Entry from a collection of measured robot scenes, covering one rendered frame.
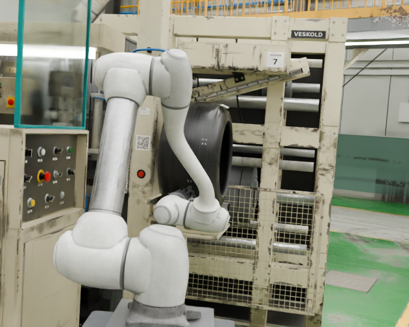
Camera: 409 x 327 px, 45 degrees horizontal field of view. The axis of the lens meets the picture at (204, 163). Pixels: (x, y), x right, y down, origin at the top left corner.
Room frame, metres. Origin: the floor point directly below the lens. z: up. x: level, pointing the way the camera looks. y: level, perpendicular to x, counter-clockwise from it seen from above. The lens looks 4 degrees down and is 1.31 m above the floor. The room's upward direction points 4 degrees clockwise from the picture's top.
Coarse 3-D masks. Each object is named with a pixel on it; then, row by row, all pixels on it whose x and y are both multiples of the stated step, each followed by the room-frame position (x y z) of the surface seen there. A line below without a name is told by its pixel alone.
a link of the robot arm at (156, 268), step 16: (160, 224) 1.48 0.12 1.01; (144, 240) 1.40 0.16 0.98; (160, 240) 1.39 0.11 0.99; (176, 240) 1.40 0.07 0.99; (128, 256) 1.38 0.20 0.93; (144, 256) 1.38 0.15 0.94; (160, 256) 1.37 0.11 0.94; (176, 256) 1.39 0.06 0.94; (128, 272) 1.37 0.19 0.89; (144, 272) 1.37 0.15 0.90; (160, 272) 1.37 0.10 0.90; (176, 272) 1.38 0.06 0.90; (128, 288) 1.39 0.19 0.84; (144, 288) 1.37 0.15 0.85; (160, 288) 1.37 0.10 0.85; (176, 288) 1.38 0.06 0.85; (144, 304) 1.38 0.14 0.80; (160, 304) 1.37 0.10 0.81; (176, 304) 1.39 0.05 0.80
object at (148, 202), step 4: (156, 196) 2.53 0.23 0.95; (160, 196) 2.56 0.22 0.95; (144, 200) 2.38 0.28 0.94; (148, 200) 2.38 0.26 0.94; (152, 200) 2.42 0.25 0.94; (156, 200) 2.50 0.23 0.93; (144, 204) 2.38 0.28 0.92; (148, 204) 2.38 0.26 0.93; (152, 204) 2.41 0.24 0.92; (144, 208) 2.38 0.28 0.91; (148, 208) 2.38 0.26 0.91; (144, 212) 2.38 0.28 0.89; (148, 212) 2.38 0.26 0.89; (152, 212) 2.42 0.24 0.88; (144, 216) 2.38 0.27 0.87; (148, 216) 2.38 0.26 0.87
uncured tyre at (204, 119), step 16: (192, 112) 2.36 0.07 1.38; (208, 112) 2.35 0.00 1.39; (224, 112) 2.42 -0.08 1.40; (192, 128) 2.29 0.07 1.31; (208, 128) 2.29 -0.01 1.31; (224, 128) 2.38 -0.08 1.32; (160, 144) 2.32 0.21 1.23; (192, 144) 2.26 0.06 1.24; (208, 144) 2.26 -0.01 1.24; (224, 144) 2.76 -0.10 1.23; (160, 160) 2.30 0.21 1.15; (176, 160) 2.27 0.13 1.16; (208, 160) 2.25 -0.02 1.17; (224, 160) 2.76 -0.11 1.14; (160, 176) 2.32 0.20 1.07; (176, 176) 2.28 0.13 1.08; (208, 176) 2.26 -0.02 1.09; (224, 176) 2.72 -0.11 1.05; (160, 192) 2.41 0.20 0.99; (224, 192) 2.57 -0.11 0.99
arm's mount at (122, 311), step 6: (126, 300) 1.57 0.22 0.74; (120, 306) 1.50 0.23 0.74; (126, 306) 1.51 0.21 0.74; (192, 306) 1.58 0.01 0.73; (114, 312) 1.45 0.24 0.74; (120, 312) 1.45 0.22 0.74; (126, 312) 1.46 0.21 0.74; (204, 312) 1.53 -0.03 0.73; (210, 312) 1.54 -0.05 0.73; (114, 318) 1.40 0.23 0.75; (120, 318) 1.40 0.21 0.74; (126, 318) 1.41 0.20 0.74; (204, 318) 1.48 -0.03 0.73; (210, 318) 1.49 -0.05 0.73; (108, 324) 1.35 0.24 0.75; (114, 324) 1.35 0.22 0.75; (120, 324) 1.35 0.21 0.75; (192, 324) 1.41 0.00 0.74; (198, 324) 1.42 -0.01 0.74; (204, 324) 1.43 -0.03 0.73; (210, 324) 1.43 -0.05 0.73
